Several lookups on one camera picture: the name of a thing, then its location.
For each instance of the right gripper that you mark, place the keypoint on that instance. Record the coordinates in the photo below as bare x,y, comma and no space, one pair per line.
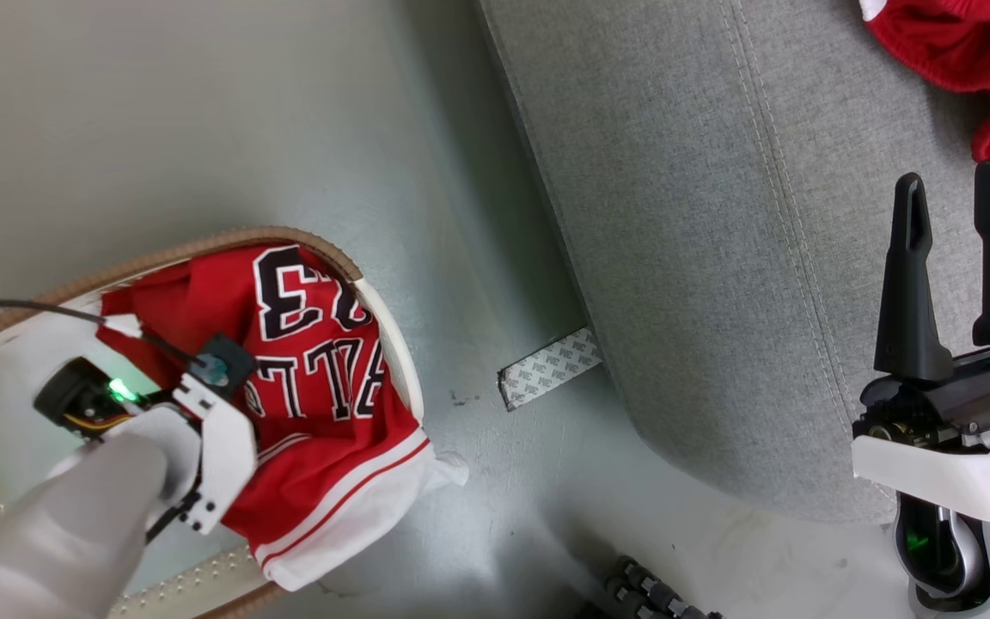
950,430

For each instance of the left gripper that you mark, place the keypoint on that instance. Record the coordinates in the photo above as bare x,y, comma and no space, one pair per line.
82,397

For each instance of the red basketball jersey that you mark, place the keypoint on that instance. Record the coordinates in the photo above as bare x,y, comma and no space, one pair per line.
323,404

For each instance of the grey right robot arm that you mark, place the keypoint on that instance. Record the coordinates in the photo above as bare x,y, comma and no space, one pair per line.
942,550

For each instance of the grey fabric sofa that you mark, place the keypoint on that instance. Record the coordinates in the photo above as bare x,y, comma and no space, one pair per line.
718,258

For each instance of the red knit garment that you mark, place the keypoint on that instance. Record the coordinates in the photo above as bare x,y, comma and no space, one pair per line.
968,47

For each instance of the printed white tape strip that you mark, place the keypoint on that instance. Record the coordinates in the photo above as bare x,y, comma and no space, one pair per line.
546,370

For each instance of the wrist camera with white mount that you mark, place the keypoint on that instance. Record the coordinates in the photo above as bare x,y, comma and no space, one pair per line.
224,430

